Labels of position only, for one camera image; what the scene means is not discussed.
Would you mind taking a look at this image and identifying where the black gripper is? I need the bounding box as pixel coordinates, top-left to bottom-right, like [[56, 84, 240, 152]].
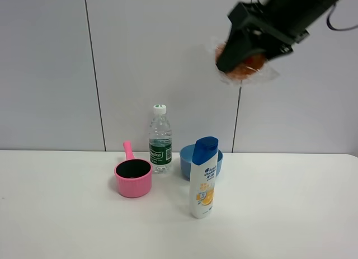
[[216, 0, 339, 73]]

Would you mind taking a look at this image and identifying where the fruit muffin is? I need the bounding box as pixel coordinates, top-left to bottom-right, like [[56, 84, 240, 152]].
[[206, 37, 280, 86]]

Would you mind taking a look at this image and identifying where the clear water bottle green label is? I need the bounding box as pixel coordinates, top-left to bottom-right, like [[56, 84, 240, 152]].
[[149, 104, 172, 174]]

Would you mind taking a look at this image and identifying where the blue plastic bowl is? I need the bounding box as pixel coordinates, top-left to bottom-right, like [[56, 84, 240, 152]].
[[180, 144, 223, 180]]

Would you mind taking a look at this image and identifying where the white blue shampoo bottle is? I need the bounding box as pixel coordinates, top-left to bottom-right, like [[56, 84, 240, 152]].
[[189, 136, 219, 219]]

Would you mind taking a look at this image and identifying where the pink toy saucepan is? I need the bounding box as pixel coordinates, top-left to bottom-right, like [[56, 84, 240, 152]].
[[114, 141, 153, 198]]

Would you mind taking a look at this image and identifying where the black cable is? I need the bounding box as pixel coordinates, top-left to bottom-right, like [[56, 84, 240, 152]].
[[327, 0, 358, 31]]

